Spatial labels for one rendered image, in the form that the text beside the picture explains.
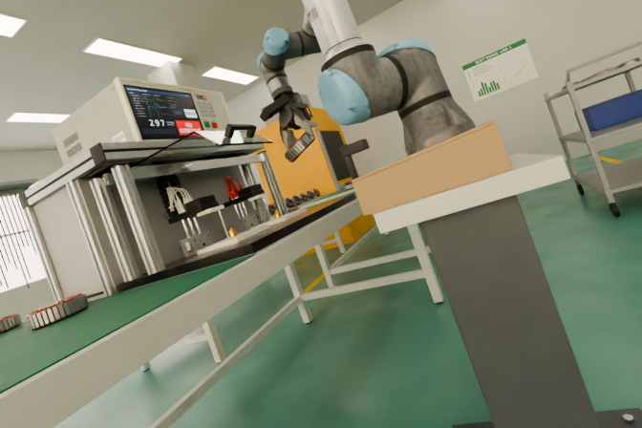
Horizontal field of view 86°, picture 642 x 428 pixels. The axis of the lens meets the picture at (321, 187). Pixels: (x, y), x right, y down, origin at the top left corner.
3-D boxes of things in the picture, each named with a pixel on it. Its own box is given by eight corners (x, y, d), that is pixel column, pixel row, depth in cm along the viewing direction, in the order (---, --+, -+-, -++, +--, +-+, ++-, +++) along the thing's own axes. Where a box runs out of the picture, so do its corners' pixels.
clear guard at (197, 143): (273, 142, 103) (267, 123, 103) (219, 145, 81) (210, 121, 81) (199, 177, 117) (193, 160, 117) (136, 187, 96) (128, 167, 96)
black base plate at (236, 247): (355, 199, 128) (353, 193, 128) (254, 253, 70) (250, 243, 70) (260, 229, 149) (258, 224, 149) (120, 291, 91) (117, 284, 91)
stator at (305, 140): (304, 150, 114) (295, 142, 113) (322, 132, 106) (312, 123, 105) (287, 169, 106) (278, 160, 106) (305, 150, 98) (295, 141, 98)
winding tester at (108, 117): (239, 140, 135) (222, 92, 136) (141, 144, 96) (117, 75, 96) (175, 172, 153) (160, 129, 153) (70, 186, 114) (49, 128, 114)
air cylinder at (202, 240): (214, 246, 107) (208, 229, 107) (197, 254, 100) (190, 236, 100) (203, 249, 109) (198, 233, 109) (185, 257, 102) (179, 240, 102)
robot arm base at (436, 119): (480, 129, 77) (462, 90, 78) (473, 129, 64) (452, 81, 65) (417, 156, 85) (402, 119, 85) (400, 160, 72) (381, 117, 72)
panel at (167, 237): (260, 224, 149) (236, 160, 150) (115, 286, 90) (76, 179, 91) (258, 224, 150) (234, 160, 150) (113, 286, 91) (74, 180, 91)
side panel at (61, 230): (122, 290, 93) (82, 179, 93) (111, 295, 90) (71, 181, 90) (69, 306, 105) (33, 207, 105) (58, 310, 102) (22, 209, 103)
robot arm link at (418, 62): (462, 84, 71) (437, 26, 72) (412, 100, 67) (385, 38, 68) (428, 107, 83) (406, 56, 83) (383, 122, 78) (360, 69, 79)
